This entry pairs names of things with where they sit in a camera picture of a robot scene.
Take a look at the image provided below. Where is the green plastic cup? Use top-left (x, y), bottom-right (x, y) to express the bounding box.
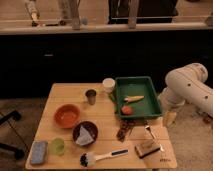
top-left (49, 138), bottom-right (65, 156)

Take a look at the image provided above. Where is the red bowl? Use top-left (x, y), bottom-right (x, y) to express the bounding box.
top-left (54, 104), bottom-right (80, 129)

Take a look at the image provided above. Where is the blue sponge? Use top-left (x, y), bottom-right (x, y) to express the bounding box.
top-left (30, 141), bottom-right (48, 165)

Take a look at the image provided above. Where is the white handled dish brush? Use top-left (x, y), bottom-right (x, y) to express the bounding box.
top-left (80, 149), bottom-right (128, 167)

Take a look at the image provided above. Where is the brown grape bunch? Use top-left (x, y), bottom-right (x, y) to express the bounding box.
top-left (116, 121), bottom-right (135, 142)

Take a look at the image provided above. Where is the wooden block eraser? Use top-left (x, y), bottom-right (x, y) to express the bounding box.
top-left (135, 139), bottom-right (160, 159)

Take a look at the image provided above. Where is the grey metal cup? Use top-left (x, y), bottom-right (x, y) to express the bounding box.
top-left (85, 89), bottom-right (97, 105)

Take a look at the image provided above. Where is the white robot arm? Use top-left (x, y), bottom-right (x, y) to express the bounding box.
top-left (158, 63), bottom-right (213, 128)

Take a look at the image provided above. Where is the red tomato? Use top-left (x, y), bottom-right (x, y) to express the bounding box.
top-left (121, 105), bottom-right (133, 115)

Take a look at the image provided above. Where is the silver fork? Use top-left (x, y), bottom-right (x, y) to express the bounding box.
top-left (145, 125), bottom-right (165, 152)

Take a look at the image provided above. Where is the black chair base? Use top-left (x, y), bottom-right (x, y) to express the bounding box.
top-left (0, 110), bottom-right (26, 160)

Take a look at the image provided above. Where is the green plastic tray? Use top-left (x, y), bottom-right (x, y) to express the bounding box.
top-left (115, 76), bottom-right (162, 120)

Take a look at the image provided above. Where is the white paper cup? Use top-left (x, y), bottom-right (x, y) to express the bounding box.
top-left (102, 78), bottom-right (115, 93)

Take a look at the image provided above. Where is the white crumpled napkin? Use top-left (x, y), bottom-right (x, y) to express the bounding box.
top-left (76, 126), bottom-right (94, 146)

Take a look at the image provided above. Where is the dark brown bowl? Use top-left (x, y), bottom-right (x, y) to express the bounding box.
top-left (72, 121), bottom-right (98, 147)

